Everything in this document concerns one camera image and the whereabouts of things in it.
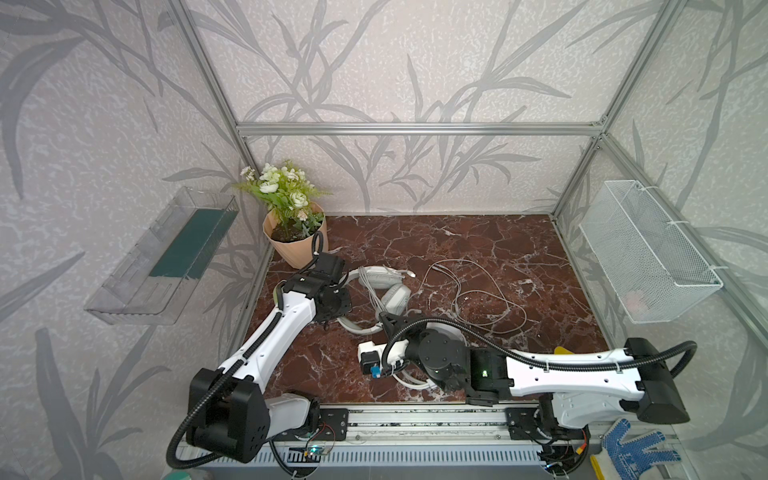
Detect white headphones pair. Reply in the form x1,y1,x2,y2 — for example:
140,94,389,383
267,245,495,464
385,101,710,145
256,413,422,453
394,322,467,390
345,266,416,319

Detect white cable of headphones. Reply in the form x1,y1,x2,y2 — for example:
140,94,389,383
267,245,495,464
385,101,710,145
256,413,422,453
419,257,529,337
356,266,397,322

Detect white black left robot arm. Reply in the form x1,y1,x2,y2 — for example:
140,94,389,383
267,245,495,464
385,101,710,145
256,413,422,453
166,232,351,470

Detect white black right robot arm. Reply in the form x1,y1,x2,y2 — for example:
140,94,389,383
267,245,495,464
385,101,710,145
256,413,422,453
358,314,697,430

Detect peach flower pot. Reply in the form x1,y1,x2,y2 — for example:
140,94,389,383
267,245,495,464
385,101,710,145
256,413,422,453
263,202,330,269

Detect artificial green white plant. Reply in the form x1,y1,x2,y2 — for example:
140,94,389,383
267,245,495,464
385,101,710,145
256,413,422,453
235,160,328,243

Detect green trowel wooden handle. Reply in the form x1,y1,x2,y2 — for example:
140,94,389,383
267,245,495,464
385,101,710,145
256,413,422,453
272,281,285,313

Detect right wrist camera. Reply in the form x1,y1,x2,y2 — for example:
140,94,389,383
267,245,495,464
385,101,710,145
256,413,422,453
357,340,409,379

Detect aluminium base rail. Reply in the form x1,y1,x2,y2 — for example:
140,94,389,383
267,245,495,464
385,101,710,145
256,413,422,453
179,400,685,469

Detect aluminium frame crossbar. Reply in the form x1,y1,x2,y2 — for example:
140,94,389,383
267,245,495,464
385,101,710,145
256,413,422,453
236,122,603,137

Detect clear plastic wall shelf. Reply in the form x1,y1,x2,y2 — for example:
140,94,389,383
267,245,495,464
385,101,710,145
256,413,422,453
84,187,239,326

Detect white wire mesh basket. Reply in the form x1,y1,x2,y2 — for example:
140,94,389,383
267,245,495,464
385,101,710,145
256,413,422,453
579,180,723,324

